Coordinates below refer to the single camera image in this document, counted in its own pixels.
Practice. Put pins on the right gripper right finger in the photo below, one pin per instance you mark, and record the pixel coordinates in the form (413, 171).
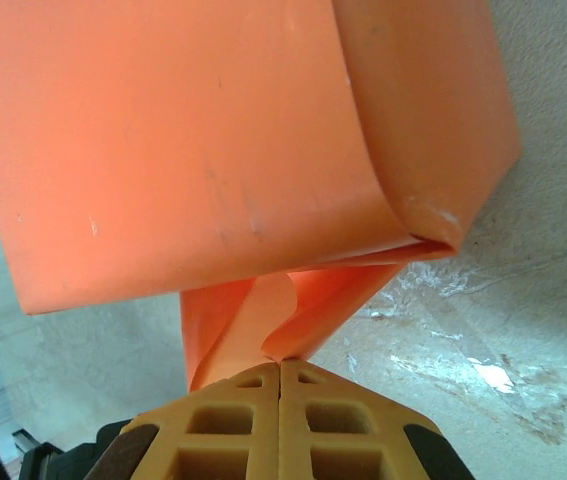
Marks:
(343, 435)

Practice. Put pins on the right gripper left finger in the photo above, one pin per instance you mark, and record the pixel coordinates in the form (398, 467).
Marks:
(223, 435)

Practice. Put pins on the orange wrapping paper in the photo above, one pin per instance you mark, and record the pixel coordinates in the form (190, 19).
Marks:
(163, 150)

